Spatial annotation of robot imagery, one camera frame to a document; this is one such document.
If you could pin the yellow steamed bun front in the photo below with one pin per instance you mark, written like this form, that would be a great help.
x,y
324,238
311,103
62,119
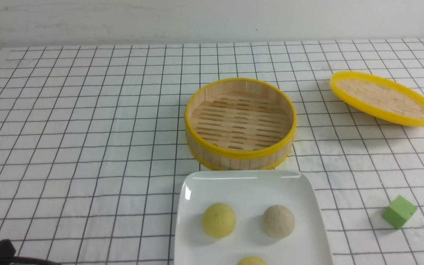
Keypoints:
x,y
219,220

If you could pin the yellow steamed bun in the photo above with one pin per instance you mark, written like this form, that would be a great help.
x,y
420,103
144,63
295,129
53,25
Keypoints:
x,y
252,260
219,220

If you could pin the beige steamed bun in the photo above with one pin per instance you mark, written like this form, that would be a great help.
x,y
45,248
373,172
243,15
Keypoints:
x,y
278,222

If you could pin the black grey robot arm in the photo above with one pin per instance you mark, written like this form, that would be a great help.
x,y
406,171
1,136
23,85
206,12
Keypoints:
x,y
8,256

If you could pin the white square plate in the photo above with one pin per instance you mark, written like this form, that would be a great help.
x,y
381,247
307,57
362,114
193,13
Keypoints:
x,y
249,193

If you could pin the yellow rimmed bamboo steamer basket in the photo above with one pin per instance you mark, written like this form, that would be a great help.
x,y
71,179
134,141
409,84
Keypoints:
x,y
240,124

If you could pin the white checkered tablecloth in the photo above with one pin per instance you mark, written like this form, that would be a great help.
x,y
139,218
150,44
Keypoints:
x,y
93,149

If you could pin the yellow rimmed bamboo steamer lid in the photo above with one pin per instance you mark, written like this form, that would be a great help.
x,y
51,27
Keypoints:
x,y
379,97

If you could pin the green foam cube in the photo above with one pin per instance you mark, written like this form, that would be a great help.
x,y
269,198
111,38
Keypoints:
x,y
398,212

